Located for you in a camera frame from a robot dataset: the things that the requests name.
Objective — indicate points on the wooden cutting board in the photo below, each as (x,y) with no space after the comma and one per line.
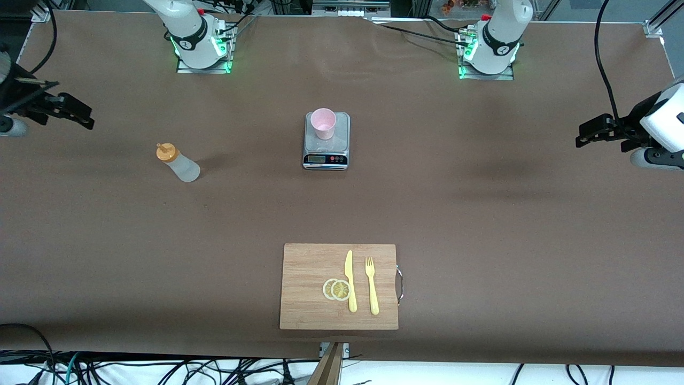
(304,310)

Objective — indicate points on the yellow plastic fork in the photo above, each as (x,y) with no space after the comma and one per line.
(374,299)

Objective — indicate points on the silver kitchen scale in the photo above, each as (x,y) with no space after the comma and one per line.
(326,159)

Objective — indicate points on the lemon slice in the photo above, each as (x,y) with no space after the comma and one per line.
(340,290)
(326,289)

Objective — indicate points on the aluminium frame corner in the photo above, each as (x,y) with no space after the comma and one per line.
(654,27)

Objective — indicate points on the yellow plastic knife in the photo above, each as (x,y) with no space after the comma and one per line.
(351,299)

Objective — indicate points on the small metal bracket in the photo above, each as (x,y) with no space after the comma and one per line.
(346,350)

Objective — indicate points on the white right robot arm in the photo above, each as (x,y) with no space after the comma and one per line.
(187,32)

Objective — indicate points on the pink plastic cup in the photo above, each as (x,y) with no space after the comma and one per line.
(323,125)

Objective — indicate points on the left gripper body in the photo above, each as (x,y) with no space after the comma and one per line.
(632,126)

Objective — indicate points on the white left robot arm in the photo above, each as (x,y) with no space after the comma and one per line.
(497,53)

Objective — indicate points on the grey power strip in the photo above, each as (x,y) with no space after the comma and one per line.
(347,9)

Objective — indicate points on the translucent sauce bottle orange cap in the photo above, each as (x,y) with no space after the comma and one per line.
(181,168)

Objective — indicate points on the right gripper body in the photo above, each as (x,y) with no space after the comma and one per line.
(22,100)

